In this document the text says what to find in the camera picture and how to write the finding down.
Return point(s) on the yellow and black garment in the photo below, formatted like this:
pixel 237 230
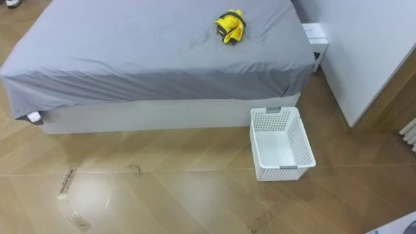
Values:
pixel 231 27

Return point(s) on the white perforated laundry basket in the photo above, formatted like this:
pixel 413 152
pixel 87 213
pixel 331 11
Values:
pixel 279 152

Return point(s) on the grey bed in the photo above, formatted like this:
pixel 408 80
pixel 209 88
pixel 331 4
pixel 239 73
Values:
pixel 136 58

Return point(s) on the clear floor tape strip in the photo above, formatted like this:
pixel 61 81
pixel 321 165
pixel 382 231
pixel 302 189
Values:
pixel 66 183
pixel 79 222

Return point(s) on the tall white cabinet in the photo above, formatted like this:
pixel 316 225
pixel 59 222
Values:
pixel 360 48

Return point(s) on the white radiator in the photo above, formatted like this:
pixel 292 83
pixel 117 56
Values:
pixel 410 133

